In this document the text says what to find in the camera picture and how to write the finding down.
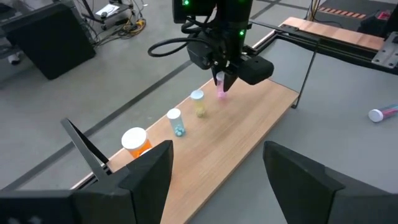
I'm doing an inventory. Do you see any yellow pill bottle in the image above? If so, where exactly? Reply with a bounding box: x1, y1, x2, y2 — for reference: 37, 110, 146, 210
190, 89, 207, 118

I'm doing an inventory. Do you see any blue bottle with pink pills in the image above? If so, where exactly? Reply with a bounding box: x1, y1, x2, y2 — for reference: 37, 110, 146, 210
368, 104, 398, 123

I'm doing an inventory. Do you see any yellow coiled cable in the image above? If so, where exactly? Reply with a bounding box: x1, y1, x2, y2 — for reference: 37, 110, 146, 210
123, 18, 147, 35

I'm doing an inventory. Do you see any pink pill bottle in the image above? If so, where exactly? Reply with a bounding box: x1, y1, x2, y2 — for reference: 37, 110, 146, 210
215, 71, 228, 100

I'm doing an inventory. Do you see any orange striped floor mat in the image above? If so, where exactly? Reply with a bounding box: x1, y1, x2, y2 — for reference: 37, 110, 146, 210
317, 6, 365, 20

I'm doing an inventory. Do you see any white paper sheet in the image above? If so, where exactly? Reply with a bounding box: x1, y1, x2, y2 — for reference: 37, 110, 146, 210
95, 3, 121, 17

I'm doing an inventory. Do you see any wooden shelf with black frame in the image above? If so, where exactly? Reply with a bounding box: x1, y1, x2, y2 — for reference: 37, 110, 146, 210
60, 40, 320, 224

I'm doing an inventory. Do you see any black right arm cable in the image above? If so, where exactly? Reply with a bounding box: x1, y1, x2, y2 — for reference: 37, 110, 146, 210
147, 36, 193, 58

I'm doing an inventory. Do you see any black floor cabinet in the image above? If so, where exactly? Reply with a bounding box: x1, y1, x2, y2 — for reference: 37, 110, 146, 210
6, 2, 96, 80

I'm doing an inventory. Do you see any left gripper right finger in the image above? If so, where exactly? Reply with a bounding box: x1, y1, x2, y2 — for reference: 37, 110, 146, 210
262, 141, 361, 224

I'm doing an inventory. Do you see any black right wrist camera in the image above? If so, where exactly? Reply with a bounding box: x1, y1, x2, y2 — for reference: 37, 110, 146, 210
238, 55, 275, 86

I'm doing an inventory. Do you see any large orange pill bottle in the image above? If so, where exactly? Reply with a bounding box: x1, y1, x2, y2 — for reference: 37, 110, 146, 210
121, 126, 153, 159

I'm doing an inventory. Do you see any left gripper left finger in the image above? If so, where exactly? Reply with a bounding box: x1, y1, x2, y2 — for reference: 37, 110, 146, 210
73, 139, 174, 224

